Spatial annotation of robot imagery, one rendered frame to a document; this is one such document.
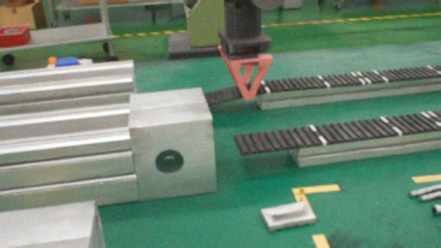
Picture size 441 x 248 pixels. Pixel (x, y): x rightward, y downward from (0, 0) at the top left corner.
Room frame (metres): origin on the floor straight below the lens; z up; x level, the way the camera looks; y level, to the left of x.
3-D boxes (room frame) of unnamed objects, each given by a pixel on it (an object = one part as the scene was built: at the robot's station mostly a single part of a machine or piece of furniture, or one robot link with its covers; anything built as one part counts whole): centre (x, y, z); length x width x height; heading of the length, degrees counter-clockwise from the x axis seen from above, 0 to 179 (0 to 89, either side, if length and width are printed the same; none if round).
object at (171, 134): (0.49, 0.06, 0.83); 0.12 x 0.09 x 0.10; 8
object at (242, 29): (0.69, -0.04, 0.92); 0.10 x 0.07 x 0.07; 9
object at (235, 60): (0.68, -0.05, 0.85); 0.07 x 0.07 x 0.09; 9
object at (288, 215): (0.38, -0.07, 0.78); 0.05 x 0.03 x 0.01; 102
